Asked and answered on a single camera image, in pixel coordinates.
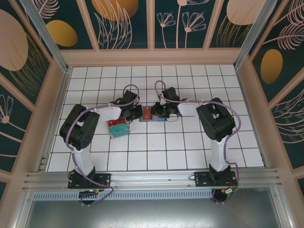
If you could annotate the red card with gold lines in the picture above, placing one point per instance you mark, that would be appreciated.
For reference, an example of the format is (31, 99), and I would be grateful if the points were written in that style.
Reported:
(115, 122)

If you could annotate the dark red card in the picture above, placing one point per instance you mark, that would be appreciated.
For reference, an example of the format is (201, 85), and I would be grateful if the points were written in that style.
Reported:
(146, 113)

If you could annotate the teal card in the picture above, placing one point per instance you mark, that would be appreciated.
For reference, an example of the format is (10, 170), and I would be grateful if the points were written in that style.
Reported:
(118, 130)

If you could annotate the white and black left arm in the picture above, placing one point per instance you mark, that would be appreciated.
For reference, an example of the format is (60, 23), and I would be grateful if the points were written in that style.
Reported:
(80, 128)

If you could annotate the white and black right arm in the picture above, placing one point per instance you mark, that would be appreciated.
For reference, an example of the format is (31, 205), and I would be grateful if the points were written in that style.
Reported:
(216, 121)

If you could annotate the clear acrylic card box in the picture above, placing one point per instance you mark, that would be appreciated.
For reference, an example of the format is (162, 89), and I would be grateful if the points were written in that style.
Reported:
(118, 130)

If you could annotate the grey metal sheet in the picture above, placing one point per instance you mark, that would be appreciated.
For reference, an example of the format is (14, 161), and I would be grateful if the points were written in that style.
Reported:
(152, 215)

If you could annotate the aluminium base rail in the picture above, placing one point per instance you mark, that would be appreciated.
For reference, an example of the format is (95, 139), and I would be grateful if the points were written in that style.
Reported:
(152, 177)

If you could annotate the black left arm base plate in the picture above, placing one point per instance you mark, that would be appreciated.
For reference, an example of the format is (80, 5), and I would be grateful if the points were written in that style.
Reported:
(104, 179)

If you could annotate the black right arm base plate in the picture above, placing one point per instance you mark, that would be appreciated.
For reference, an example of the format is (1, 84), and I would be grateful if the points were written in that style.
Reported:
(202, 178)

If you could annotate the aluminium frame post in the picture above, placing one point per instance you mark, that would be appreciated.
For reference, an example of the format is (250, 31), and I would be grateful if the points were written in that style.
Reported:
(254, 31)
(45, 33)

